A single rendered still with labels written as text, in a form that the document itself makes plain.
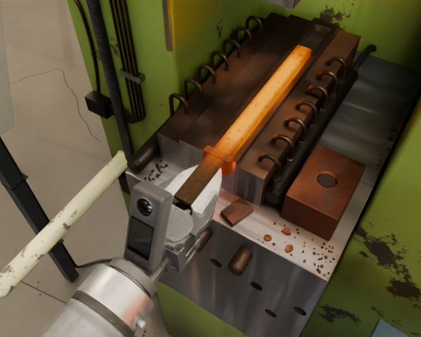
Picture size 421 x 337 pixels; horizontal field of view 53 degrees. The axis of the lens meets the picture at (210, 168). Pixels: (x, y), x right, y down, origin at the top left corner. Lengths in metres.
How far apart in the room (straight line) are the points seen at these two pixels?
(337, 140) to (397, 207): 0.16
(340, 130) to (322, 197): 0.22
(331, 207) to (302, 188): 0.05
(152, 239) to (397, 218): 0.46
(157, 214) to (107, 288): 0.10
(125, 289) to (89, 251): 1.22
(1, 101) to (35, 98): 1.55
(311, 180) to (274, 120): 0.12
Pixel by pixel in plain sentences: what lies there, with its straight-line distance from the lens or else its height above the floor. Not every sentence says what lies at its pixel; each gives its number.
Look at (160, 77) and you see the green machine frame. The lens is 0.86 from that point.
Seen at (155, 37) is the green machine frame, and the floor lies 1.05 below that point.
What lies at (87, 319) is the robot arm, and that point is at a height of 1.02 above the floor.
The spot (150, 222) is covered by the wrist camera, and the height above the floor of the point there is 1.06.
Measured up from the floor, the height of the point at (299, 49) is 1.01.
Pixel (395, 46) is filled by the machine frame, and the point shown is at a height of 0.96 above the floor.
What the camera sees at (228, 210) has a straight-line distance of 0.68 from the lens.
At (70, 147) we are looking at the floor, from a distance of 2.09.
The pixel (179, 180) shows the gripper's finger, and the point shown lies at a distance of 0.62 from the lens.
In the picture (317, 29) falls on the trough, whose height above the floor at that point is 0.99.
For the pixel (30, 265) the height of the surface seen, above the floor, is 0.63.
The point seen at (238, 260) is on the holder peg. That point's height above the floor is 0.88.
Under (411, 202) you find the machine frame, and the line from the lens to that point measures 0.78.
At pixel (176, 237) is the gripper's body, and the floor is 1.01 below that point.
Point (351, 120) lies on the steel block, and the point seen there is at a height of 0.91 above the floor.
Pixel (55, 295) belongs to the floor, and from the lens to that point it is 1.71.
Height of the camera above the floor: 1.50
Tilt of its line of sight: 52 degrees down
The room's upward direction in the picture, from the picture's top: straight up
